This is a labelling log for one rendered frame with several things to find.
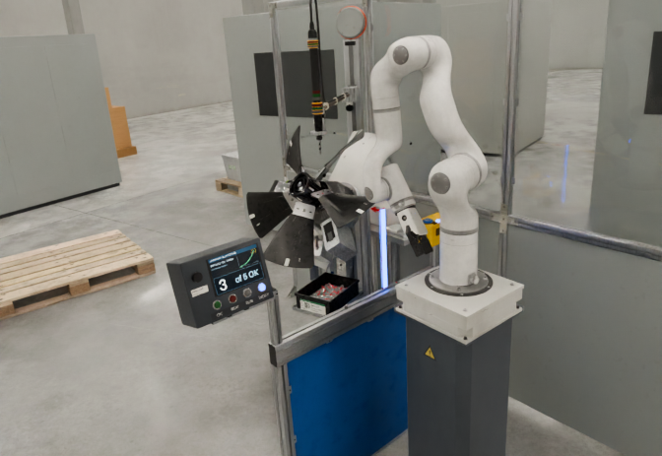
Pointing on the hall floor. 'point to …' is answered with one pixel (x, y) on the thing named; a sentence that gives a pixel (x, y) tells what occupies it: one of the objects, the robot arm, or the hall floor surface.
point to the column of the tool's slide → (355, 84)
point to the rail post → (283, 410)
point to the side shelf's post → (394, 262)
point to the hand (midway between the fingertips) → (424, 251)
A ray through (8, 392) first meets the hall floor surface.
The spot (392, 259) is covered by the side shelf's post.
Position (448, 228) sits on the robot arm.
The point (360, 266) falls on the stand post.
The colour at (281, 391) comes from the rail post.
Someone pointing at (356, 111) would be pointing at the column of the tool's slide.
